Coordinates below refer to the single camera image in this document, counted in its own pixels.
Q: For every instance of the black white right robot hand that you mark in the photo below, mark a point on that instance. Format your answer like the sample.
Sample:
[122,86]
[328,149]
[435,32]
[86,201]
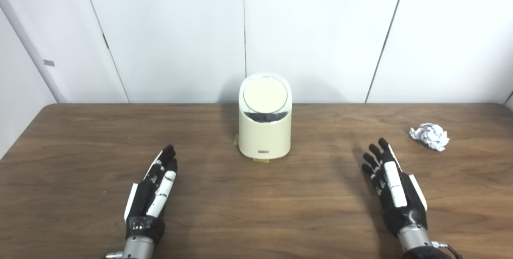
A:
[404,207]

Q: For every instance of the white paper ball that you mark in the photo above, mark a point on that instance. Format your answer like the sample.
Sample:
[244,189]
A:
[431,136]

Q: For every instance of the cream-colored trash bin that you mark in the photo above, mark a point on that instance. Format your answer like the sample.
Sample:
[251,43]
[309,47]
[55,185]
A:
[264,134]

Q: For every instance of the cream round bin lid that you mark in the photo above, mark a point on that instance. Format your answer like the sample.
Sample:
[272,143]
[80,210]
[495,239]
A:
[265,94]

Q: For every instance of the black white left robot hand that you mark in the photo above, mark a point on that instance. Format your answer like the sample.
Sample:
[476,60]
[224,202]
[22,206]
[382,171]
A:
[148,203]

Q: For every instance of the grey wall label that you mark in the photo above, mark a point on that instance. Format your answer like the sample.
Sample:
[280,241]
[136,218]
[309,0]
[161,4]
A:
[49,63]

